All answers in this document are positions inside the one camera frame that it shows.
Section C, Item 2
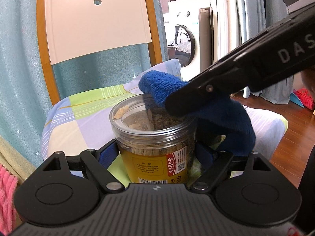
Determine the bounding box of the white front-load washing machine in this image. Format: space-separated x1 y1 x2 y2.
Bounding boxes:
163 0 212 81

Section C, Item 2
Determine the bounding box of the wooden chair white backrest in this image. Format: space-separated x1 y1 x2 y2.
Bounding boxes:
36 0 162 104

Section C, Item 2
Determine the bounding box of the grey-blue curtain right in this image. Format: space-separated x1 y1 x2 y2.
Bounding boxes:
236 0 293 105

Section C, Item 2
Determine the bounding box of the brown cardboard panel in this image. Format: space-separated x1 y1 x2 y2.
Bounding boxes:
199 7 213 72

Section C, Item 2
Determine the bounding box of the yellow-green blanket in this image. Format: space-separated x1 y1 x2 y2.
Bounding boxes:
0 136 36 185

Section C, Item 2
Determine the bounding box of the teal curtain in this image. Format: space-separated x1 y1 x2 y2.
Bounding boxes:
0 0 170 167

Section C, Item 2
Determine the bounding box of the clear plastic jar yellow label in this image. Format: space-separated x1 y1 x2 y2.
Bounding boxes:
109 94 196 184

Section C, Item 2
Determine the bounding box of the pink fluffy towel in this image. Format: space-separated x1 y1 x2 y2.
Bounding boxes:
0 165 18 235

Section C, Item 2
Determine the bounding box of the blue terry cloth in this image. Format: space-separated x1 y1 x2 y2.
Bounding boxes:
138 70 256 156

